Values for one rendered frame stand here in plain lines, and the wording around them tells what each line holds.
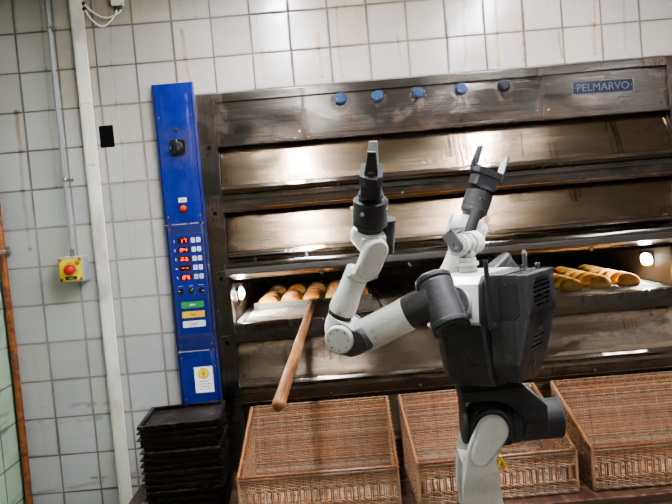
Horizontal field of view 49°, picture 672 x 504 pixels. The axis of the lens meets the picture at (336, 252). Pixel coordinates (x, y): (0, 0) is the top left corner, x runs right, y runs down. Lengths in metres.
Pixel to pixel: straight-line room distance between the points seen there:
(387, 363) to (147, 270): 1.03
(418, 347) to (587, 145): 1.05
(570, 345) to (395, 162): 1.02
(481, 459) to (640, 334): 1.29
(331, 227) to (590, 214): 1.03
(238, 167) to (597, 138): 1.43
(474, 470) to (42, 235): 1.91
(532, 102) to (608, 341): 1.00
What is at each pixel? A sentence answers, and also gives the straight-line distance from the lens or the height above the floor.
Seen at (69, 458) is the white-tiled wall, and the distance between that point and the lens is 3.25.
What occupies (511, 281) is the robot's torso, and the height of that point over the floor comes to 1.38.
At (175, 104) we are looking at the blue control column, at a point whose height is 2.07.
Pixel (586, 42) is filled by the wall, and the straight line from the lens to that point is 3.16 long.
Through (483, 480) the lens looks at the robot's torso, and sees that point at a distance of 2.13.
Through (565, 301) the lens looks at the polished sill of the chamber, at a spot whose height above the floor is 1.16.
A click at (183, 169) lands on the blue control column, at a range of 2.95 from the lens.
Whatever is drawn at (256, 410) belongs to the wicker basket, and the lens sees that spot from 3.00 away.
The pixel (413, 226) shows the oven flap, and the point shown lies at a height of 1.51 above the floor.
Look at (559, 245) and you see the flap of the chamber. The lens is 2.90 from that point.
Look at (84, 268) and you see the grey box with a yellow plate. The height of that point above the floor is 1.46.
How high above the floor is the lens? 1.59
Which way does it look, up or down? 3 degrees down
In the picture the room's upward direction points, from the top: 5 degrees counter-clockwise
